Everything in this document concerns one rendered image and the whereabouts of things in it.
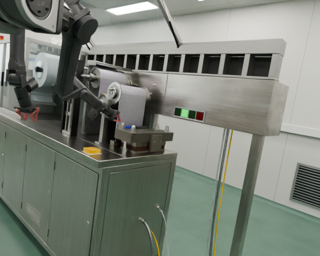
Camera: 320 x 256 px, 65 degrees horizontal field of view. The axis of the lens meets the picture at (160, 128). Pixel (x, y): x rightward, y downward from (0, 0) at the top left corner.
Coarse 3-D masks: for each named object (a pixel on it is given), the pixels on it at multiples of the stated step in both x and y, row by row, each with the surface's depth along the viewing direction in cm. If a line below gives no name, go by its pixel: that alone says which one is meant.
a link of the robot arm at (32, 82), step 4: (20, 76) 121; (24, 76) 123; (20, 80) 121; (24, 80) 123; (28, 80) 128; (32, 80) 131; (12, 84) 124; (16, 84) 124; (20, 84) 124; (24, 84) 124; (28, 84) 129; (32, 84) 131; (36, 84) 133; (32, 88) 131
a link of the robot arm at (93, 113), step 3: (102, 108) 146; (105, 108) 148; (90, 111) 152; (93, 111) 151; (96, 111) 151; (102, 111) 147; (87, 114) 152; (90, 114) 152; (93, 114) 151; (96, 114) 153; (99, 114) 154; (90, 117) 152; (93, 117) 153; (96, 117) 154; (93, 120) 155
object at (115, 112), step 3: (108, 108) 157; (111, 108) 159; (108, 111) 156; (111, 111) 158; (114, 111) 160; (117, 111) 159; (105, 114) 158; (108, 114) 158; (111, 114) 159; (114, 114) 158; (108, 117) 160; (111, 117) 159; (114, 117) 158
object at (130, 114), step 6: (120, 108) 166; (126, 108) 170; (132, 108) 174; (138, 108) 178; (144, 108) 182; (120, 114) 167; (126, 114) 171; (132, 114) 175; (138, 114) 179; (126, 120) 172; (132, 120) 176; (138, 120) 180
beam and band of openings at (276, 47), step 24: (96, 48) 240; (120, 48) 216; (144, 48) 197; (168, 48) 180; (192, 48) 167; (216, 48) 155; (240, 48) 144; (264, 48) 135; (168, 72) 180; (192, 72) 175; (216, 72) 163; (240, 72) 152; (264, 72) 143
